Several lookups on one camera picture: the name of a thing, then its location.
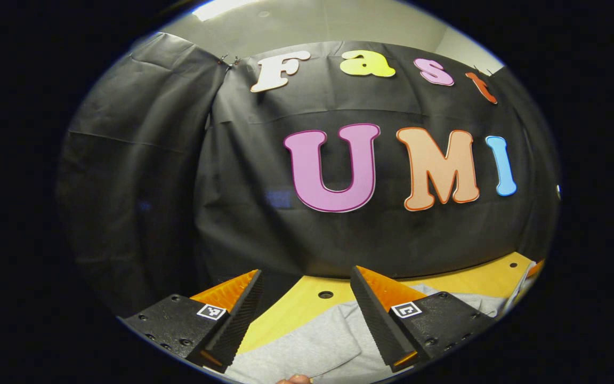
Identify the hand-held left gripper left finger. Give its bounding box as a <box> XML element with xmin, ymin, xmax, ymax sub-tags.
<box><xmin>119</xmin><ymin>269</ymin><xmax>265</xmax><ymax>374</ymax></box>

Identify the grey sweatshirt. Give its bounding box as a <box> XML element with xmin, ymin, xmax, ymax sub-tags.
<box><xmin>224</xmin><ymin>261</ymin><xmax>537</xmax><ymax>384</ymax></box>

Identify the black backdrop cloth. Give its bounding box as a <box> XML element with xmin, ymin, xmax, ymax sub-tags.
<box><xmin>56</xmin><ymin>32</ymin><xmax>561</xmax><ymax>321</ymax></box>

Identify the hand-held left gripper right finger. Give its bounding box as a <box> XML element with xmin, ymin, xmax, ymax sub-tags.
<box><xmin>350</xmin><ymin>265</ymin><xmax>494</xmax><ymax>374</ymax></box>

